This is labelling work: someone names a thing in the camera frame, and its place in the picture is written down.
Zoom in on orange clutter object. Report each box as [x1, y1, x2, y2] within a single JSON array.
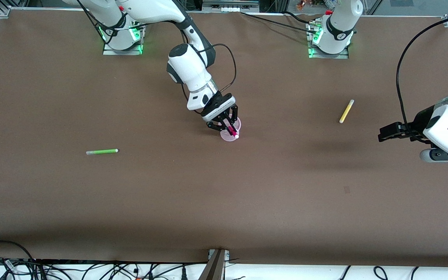
[[296, 0, 337, 10]]

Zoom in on metal rail with white labels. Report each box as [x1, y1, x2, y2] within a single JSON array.
[[203, 0, 259, 13]]

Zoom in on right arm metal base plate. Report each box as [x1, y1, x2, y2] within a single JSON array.
[[103, 23, 144, 56]]

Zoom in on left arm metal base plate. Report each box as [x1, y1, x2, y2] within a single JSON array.
[[307, 21, 350, 60]]

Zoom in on short black tabletop cable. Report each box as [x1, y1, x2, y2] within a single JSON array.
[[283, 11, 311, 24]]

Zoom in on aluminium frame corner profile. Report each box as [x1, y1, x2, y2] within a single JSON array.
[[0, 0, 28, 18]]

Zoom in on long black tabletop cable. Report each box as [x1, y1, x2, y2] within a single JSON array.
[[241, 12, 317, 35]]

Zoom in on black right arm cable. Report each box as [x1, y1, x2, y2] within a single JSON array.
[[180, 30, 237, 98]]

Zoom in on green marker pen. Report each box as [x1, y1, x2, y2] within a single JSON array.
[[86, 148, 119, 156]]

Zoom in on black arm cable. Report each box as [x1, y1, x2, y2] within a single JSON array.
[[180, 30, 237, 98], [396, 15, 448, 129]]

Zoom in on large black looped cable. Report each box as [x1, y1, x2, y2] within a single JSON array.
[[0, 240, 47, 280]]

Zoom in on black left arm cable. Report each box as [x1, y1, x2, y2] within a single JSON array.
[[396, 15, 448, 129]]

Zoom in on black equipment box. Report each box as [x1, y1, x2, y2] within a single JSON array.
[[259, 0, 287, 12]]

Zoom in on yellow marker pen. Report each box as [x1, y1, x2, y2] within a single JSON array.
[[339, 100, 355, 124]]

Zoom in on metal table support beam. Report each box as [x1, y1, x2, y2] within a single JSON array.
[[199, 249, 230, 280]]

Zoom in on pink marker pen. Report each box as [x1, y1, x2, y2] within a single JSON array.
[[225, 120, 240, 140]]

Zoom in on pink pen holder cup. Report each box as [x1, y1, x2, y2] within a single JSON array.
[[219, 116, 243, 142]]

